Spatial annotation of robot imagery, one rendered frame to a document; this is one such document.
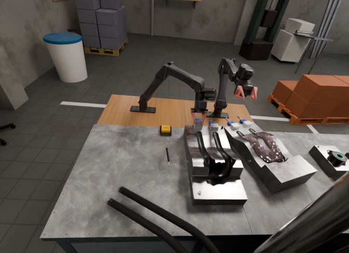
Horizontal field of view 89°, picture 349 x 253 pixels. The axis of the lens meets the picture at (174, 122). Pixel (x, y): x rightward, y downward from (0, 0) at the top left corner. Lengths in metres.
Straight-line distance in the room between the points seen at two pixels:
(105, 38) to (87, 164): 4.07
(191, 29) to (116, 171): 6.43
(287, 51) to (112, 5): 4.78
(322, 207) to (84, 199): 0.88
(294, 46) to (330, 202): 6.00
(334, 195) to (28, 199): 2.10
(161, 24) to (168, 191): 6.46
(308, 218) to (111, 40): 4.76
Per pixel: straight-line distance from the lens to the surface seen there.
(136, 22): 7.13
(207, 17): 7.09
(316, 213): 0.45
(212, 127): 1.18
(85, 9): 4.93
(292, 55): 6.40
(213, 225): 0.94
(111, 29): 4.82
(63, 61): 3.62
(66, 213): 0.99
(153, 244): 1.06
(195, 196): 0.91
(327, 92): 3.35
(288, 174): 1.13
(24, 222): 2.04
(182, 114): 1.43
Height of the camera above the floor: 1.64
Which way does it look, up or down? 39 degrees down
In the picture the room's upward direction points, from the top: 7 degrees clockwise
